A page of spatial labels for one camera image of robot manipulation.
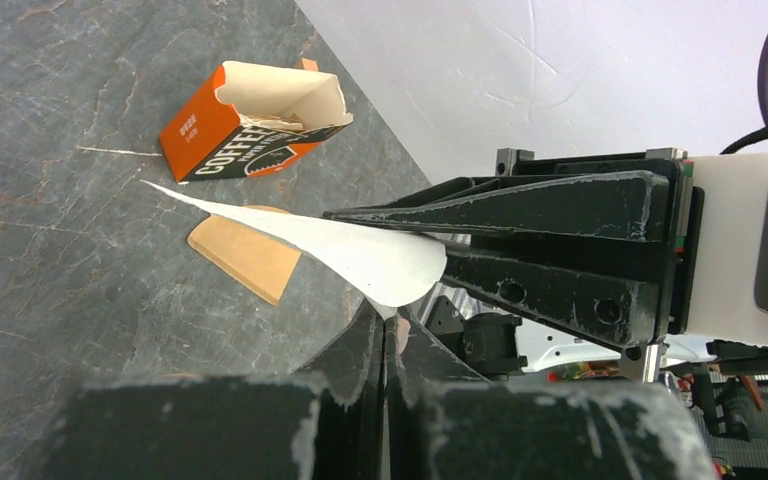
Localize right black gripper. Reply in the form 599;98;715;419
323;148;704;350

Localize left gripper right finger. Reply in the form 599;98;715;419
385;315;717;479

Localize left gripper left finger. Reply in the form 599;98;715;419
46;302;385;479

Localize white paper coffee filter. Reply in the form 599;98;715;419
151;184;447;319

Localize brown filter stack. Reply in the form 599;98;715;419
187;215;301;306

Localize orange black coffee filter box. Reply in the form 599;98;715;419
158;58;353;183

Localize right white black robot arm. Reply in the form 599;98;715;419
326;148;711;376

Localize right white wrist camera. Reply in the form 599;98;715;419
686;153;768;347

